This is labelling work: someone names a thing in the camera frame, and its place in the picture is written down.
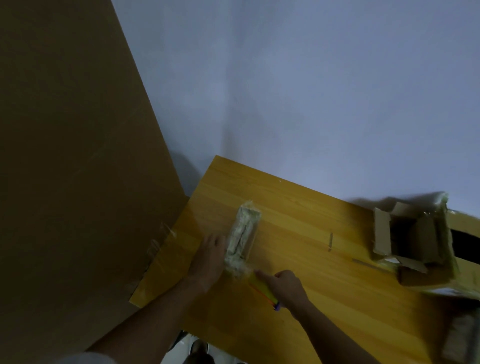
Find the person's white shirt sleeve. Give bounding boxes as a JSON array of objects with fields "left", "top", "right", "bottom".
[{"left": 62, "top": 352, "right": 118, "bottom": 364}]

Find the large brown cardboard sheet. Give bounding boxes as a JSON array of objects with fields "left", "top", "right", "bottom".
[{"left": 0, "top": 0, "right": 191, "bottom": 364}]

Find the person's left hand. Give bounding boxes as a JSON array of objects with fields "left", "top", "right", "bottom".
[{"left": 186, "top": 233, "right": 230, "bottom": 290}]

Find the orange dispenser with yellow tape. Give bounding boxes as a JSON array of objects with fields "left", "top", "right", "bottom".
[{"left": 247, "top": 271, "right": 282, "bottom": 312}]

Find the yellow wooden table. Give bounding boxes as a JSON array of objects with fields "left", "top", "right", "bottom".
[{"left": 128, "top": 155, "right": 480, "bottom": 364}]

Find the person's right hand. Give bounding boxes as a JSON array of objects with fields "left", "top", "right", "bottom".
[{"left": 254, "top": 269, "right": 311, "bottom": 320}]

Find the row of cardboard boxes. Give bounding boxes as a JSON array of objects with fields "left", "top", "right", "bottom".
[{"left": 371, "top": 191, "right": 480, "bottom": 302}]

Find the person's left forearm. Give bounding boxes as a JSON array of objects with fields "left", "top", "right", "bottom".
[{"left": 88, "top": 277, "right": 211, "bottom": 364}]

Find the taped box with blue stripe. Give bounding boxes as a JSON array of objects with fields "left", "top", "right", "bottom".
[{"left": 441, "top": 314, "right": 480, "bottom": 364}]

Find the person's right forearm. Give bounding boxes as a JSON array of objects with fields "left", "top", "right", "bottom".
[{"left": 294, "top": 303, "right": 382, "bottom": 364}]

